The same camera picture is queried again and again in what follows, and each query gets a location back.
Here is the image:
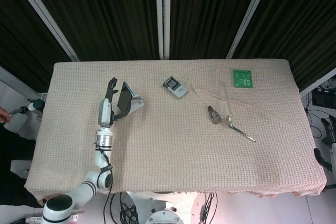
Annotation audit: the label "black cable bundle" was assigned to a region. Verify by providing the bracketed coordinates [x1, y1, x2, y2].
[201, 192, 219, 224]
[119, 191, 141, 224]

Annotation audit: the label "grey self-inking date stamp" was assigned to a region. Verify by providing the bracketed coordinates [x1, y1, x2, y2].
[162, 76, 188, 100]

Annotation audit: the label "beige waffle tablecloth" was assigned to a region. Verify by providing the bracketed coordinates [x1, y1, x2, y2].
[24, 58, 328, 201]

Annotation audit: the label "metal spoon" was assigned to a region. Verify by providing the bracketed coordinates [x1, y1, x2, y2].
[225, 115, 257, 142]

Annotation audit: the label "white frame post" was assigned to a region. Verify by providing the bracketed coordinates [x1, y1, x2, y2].
[225, 0, 275, 59]
[154, 0, 171, 60]
[6, 0, 81, 62]

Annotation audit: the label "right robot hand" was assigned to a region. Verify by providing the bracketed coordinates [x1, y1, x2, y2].
[313, 115, 336, 172]

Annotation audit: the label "white frame beam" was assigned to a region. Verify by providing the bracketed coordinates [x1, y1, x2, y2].
[299, 68, 336, 98]
[0, 65, 47, 98]

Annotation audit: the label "bystander hand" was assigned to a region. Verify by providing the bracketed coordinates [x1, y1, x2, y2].
[0, 107, 12, 123]

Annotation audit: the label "green circuit board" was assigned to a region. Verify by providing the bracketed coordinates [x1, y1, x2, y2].
[232, 68, 255, 88]

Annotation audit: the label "black pleated curtain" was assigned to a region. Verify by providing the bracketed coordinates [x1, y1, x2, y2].
[0, 0, 336, 92]

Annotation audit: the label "black smartphone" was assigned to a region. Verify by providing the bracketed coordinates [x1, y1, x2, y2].
[117, 81, 134, 112]

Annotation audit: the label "white folding phone stand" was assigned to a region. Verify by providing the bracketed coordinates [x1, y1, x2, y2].
[125, 91, 145, 116]

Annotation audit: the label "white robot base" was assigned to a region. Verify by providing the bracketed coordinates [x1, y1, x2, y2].
[112, 191, 218, 224]

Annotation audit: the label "black equipment box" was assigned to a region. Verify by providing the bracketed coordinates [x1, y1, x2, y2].
[311, 92, 336, 108]

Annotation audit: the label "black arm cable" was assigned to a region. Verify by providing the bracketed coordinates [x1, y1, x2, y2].
[102, 153, 114, 224]

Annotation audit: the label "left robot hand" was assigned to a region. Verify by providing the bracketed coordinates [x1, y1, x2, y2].
[97, 77, 132, 130]

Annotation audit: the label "bystander dark trousers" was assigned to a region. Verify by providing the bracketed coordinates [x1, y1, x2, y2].
[0, 123, 40, 208]

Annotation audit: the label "black white handle bar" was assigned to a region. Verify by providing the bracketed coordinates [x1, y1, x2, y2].
[9, 99, 47, 117]

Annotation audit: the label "brown correction tape dispenser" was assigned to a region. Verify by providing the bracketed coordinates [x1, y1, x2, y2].
[207, 105, 223, 125]

